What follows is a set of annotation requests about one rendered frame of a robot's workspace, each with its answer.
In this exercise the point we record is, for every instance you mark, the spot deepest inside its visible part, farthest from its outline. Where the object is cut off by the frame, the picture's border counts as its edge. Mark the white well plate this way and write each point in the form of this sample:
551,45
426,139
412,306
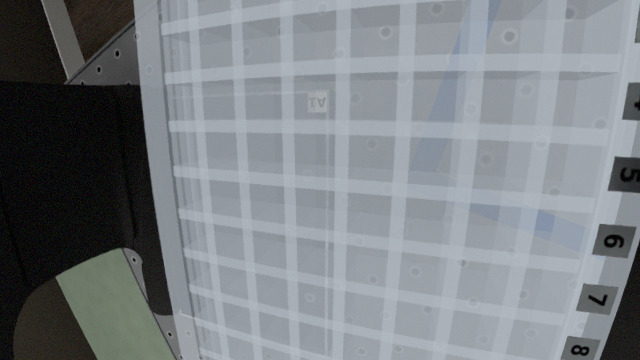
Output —
514,128

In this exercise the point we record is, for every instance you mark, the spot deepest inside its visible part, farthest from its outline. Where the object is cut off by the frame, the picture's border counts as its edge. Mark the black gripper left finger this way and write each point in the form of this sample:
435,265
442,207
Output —
75,183

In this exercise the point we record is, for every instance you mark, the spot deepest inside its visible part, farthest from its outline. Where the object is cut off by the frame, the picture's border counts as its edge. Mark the grey perforated base plate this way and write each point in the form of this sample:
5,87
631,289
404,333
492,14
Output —
116,63

